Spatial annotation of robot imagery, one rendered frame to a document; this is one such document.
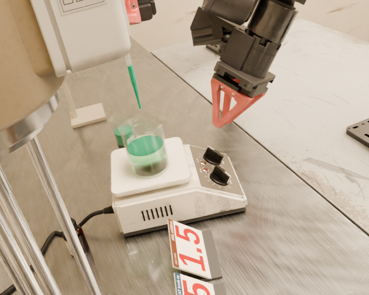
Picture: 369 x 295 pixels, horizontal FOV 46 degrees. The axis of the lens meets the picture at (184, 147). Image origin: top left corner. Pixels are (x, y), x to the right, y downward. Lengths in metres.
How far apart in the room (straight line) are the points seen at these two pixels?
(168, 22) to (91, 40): 2.07
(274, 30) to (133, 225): 0.35
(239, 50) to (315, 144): 0.28
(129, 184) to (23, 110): 0.47
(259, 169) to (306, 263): 0.22
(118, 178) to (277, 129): 0.36
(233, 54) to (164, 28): 1.63
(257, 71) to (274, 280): 0.29
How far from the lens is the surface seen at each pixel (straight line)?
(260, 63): 0.63
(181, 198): 0.64
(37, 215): 0.80
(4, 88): 0.17
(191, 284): 0.57
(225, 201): 0.66
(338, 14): 2.84
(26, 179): 0.90
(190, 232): 0.64
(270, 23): 0.62
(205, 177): 0.66
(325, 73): 1.09
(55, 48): 0.18
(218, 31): 0.66
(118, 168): 0.68
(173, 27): 2.27
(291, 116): 0.91
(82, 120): 1.02
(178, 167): 0.65
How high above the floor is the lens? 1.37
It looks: 33 degrees down
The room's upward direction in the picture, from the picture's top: 11 degrees counter-clockwise
